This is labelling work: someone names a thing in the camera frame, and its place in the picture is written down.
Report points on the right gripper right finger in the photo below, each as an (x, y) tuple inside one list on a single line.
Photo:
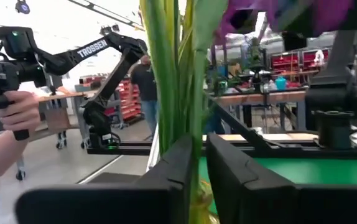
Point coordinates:
[(275, 205)]

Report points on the green table mat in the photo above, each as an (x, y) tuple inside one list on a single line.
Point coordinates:
[(321, 171)]

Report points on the purple flower bunch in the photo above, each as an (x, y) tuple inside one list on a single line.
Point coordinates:
[(166, 77)]

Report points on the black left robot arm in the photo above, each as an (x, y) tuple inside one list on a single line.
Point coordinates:
[(334, 93)]

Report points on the person's hand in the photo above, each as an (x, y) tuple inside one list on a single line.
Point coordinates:
[(20, 115)]

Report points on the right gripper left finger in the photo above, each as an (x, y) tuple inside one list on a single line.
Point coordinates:
[(119, 205)]

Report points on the red bin shelf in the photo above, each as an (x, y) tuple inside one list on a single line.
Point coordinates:
[(285, 62), (130, 99)]

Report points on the teal cup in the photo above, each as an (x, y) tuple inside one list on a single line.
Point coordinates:
[(280, 84)]

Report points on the wooden workbench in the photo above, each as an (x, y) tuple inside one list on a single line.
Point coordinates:
[(259, 98)]

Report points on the yellow embossed glass vase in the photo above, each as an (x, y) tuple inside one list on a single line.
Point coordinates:
[(201, 202)]

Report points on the wooden cart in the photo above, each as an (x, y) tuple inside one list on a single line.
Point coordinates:
[(57, 118)]

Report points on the person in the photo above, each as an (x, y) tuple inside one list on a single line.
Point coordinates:
[(144, 84)]

